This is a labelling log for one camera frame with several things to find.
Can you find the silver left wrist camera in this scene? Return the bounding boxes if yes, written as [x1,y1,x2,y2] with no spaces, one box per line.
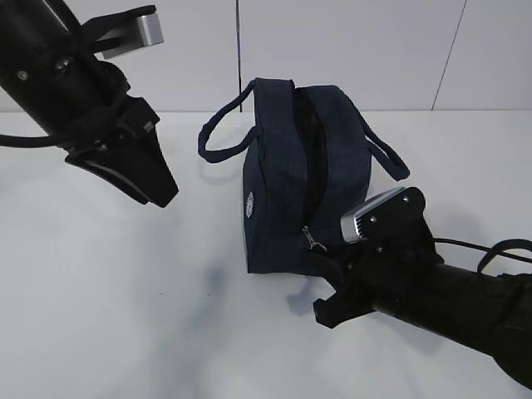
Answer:
[81,5,165,61]

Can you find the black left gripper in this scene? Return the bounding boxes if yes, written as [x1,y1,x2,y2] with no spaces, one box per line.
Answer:
[63,96,179,208]

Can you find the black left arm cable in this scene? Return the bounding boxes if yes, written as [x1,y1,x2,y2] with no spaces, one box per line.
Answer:
[0,124,84,150]

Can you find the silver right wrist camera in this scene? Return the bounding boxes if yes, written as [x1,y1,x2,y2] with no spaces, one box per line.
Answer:
[339,185,437,254]

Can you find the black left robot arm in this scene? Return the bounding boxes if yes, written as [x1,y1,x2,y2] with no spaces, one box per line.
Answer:
[1,1,178,207]

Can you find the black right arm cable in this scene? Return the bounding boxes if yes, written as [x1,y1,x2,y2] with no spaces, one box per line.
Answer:
[431,236,532,275]

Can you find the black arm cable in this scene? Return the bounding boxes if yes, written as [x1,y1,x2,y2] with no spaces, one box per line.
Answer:
[431,236,532,275]
[0,124,84,150]

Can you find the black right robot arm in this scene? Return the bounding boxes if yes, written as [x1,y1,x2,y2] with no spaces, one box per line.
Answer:
[308,239,531,387]

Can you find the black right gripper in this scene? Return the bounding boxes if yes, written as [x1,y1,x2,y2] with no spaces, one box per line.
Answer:
[307,244,373,329]

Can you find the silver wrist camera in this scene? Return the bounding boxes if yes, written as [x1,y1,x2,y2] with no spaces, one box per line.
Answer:
[81,5,165,61]
[339,185,437,254]

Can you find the dark navy fabric lunch bag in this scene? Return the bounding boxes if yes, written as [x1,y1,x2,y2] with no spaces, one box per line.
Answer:
[198,78,410,277]

